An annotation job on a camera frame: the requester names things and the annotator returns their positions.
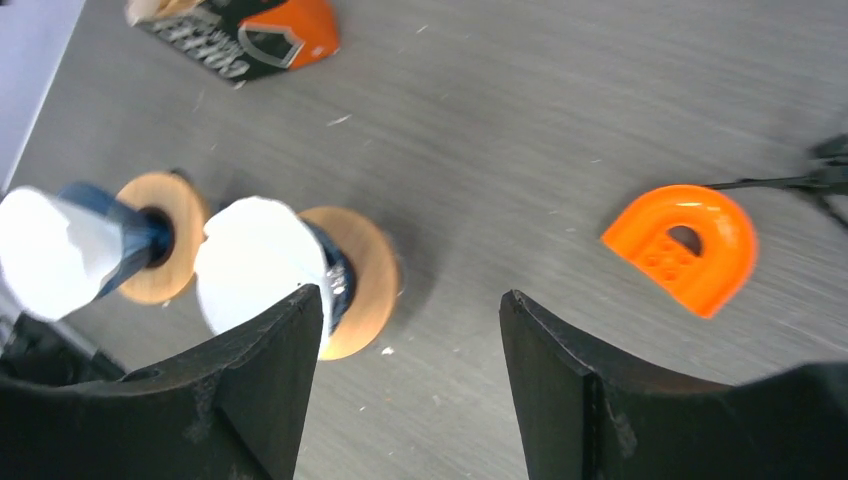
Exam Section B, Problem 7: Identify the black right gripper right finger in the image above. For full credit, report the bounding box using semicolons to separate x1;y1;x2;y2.
499;290;847;479

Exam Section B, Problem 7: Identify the orange plastic holder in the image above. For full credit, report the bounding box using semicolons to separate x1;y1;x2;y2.
600;184;759;319

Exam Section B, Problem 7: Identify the wooden ring dripper stand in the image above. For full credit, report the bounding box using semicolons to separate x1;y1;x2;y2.
117;171;210;305

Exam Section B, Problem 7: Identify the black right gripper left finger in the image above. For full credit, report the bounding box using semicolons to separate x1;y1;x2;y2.
1;285;322;479

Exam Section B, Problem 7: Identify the orange coffee filter box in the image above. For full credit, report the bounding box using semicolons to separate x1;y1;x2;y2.
125;0;340;85

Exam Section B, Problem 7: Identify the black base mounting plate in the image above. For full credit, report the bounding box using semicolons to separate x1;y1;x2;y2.
1;313;126;387

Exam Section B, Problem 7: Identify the white paper coffee filter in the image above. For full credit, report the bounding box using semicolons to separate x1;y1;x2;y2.
194;196;332;353

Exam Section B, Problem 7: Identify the blue glass dripper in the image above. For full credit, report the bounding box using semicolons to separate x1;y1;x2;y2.
305;221;357;335
58;182;175;299

